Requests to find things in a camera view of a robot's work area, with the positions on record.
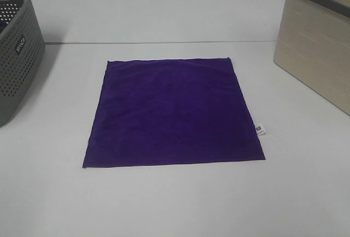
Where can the purple towel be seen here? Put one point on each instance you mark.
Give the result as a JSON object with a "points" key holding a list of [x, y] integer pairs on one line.
{"points": [[166, 112]]}

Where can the beige bin with grey rim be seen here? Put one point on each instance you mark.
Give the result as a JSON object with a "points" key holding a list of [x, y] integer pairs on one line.
{"points": [[313, 46]]}

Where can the grey perforated plastic basket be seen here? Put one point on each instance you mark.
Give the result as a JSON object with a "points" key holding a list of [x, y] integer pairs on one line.
{"points": [[22, 49]]}

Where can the purple cloth inside grey basket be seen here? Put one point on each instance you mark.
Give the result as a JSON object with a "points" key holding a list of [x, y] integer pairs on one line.
{"points": [[2, 25]]}

